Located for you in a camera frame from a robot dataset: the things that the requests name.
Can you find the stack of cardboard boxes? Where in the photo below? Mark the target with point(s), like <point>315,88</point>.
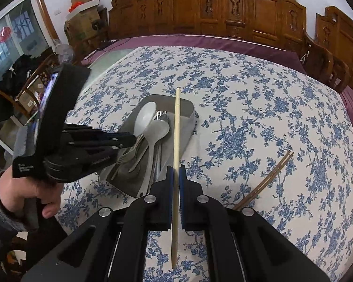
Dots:
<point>83,14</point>

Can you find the metal table knife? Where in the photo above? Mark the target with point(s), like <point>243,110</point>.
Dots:
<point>156,167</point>

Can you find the glass door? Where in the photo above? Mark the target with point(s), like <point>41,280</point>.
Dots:
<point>14,35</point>

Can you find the chair with black clothes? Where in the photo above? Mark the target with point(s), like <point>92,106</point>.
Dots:
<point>20,82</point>

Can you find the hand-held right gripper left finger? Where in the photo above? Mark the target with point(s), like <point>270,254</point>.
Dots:
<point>171,185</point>

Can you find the grey plastic spoon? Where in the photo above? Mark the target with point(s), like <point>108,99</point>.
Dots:
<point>156,132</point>

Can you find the carved wooden bench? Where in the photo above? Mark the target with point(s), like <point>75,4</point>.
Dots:
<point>223,11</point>

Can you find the person's left forearm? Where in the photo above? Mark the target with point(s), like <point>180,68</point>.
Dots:
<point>0,220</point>

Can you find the grey metal tray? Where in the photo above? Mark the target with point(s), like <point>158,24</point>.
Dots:
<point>185,117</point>

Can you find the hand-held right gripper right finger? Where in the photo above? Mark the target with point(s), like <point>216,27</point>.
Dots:
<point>182,185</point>

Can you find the light wooden chopstick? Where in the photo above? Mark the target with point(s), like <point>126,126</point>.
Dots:
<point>177,129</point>

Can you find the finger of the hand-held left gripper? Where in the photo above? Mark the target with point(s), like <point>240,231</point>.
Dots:
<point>106,139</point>
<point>97,154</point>

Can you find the clear plastic bag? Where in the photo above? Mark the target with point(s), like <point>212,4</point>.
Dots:
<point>64,53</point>

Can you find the metal fork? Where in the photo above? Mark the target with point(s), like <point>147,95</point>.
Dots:
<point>162,114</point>

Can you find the blue floral tablecloth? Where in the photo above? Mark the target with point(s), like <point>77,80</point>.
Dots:
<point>253,108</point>

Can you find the carved wooden armchair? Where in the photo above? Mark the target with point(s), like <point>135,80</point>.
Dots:
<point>335,53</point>

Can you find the brown wooden chopstick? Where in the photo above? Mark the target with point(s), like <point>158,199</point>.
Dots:
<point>272,180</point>
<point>267,177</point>

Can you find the person's left hand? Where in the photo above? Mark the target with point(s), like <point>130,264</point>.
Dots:
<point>20,188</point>

